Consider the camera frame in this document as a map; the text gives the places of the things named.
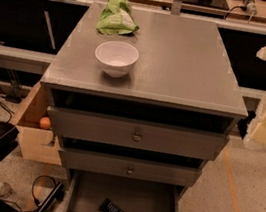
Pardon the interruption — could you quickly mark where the blue rxbar wrapper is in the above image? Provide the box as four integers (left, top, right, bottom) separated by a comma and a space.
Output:
99, 198, 124, 212

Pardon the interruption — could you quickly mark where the top grey drawer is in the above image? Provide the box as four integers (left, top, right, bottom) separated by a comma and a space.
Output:
47, 106, 229, 161

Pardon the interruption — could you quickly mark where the grey drawer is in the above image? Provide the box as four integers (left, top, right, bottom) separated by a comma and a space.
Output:
58, 149, 202, 187
47, 106, 229, 161
64, 171, 179, 212

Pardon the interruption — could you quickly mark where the middle grey drawer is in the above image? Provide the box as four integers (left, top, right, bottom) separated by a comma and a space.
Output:
58, 149, 202, 187

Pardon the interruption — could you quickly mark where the grey drawer cabinet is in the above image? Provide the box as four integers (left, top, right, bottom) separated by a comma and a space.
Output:
18, 0, 263, 212

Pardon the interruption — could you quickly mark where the bottom grey drawer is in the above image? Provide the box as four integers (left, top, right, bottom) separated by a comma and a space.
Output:
64, 171, 179, 212

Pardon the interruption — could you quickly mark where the white bowl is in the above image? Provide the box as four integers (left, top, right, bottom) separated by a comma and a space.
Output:
95, 41, 139, 78

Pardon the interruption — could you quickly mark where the green snack bag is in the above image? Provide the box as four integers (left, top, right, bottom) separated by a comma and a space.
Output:
96, 0, 139, 35

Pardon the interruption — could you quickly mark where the orange ball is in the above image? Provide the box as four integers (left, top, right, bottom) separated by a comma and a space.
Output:
39, 117, 51, 130

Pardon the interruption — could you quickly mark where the black power strip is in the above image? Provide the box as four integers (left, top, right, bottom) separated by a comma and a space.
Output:
36, 182, 65, 212

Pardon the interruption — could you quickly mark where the light wooden box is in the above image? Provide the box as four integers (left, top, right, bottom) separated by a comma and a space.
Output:
13, 82, 61, 166

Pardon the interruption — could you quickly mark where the green handled tool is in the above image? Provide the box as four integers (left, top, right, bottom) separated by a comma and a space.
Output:
42, 0, 56, 50

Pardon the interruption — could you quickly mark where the black cable on floor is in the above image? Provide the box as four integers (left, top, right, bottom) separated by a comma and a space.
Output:
0, 167, 61, 212

